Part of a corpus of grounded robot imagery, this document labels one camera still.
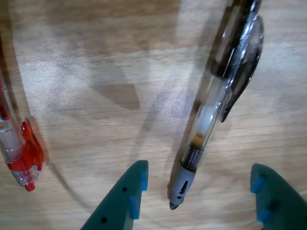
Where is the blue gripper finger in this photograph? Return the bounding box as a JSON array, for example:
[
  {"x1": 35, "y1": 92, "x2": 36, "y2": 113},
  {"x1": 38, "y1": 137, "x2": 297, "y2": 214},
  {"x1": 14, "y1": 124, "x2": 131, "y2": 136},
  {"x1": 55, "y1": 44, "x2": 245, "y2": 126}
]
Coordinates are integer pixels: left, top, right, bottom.
[
  {"x1": 250, "y1": 163, "x2": 307, "y2": 230},
  {"x1": 80, "y1": 161, "x2": 149, "y2": 230}
]

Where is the red retractable pen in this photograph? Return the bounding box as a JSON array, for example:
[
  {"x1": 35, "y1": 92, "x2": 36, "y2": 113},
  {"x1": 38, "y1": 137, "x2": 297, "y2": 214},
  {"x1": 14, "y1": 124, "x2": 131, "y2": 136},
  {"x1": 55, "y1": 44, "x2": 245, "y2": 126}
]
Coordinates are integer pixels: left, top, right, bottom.
[{"x1": 0, "y1": 35, "x2": 45, "y2": 192}]

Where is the clear retractable pen grey grip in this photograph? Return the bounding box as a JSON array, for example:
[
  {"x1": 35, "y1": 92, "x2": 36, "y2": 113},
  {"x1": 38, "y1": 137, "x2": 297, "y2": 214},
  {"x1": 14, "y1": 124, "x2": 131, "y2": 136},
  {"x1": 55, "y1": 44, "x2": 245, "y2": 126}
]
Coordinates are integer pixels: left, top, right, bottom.
[{"x1": 167, "y1": 0, "x2": 265, "y2": 211}]

